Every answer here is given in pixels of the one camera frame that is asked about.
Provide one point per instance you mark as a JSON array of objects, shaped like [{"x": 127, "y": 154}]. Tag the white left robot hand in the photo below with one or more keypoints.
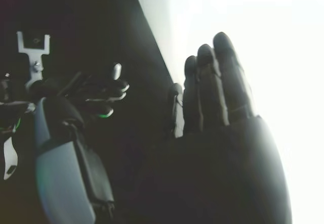
[{"x": 215, "y": 171}]

